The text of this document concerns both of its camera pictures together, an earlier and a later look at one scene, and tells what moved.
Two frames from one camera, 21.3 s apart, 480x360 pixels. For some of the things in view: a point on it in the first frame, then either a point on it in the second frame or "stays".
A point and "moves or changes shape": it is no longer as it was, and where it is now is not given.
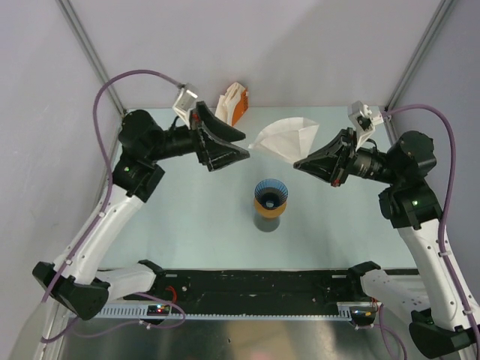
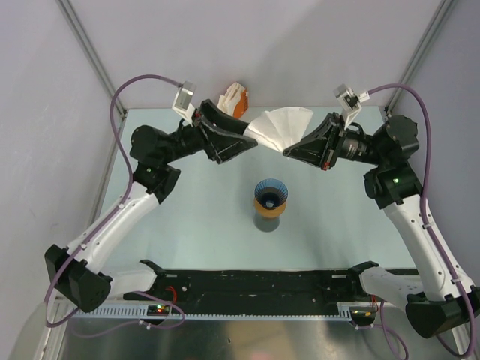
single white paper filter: [289, 138] moves or changes shape
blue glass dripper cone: [271, 193] stays
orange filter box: [241, 106] stays
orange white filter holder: [227, 101] stays
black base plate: [267, 292] stays
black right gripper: [329, 167] to [319, 148]
